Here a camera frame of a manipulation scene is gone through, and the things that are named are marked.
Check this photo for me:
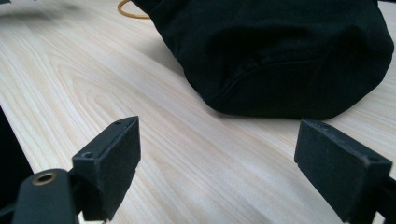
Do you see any yellow rubber band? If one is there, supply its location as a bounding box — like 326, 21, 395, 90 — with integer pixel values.
117, 0, 151, 21

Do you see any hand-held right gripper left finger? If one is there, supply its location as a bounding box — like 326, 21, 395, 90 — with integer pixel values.
71, 116, 142, 222

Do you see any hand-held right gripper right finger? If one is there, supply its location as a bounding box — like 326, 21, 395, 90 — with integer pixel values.
293, 118, 394, 224

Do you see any black cloth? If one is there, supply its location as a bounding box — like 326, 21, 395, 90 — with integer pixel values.
131, 0, 395, 120

